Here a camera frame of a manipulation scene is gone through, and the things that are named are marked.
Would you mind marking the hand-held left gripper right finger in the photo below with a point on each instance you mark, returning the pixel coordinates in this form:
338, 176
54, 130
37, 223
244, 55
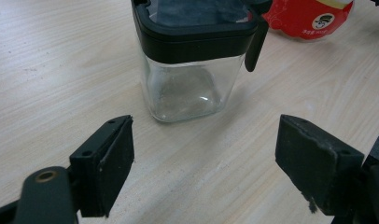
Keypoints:
318, 174

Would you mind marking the glass jar with black lid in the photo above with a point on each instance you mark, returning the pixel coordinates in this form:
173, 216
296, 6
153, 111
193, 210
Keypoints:
190, 43

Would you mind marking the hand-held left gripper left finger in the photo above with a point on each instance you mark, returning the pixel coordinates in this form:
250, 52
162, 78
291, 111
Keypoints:
97, 174

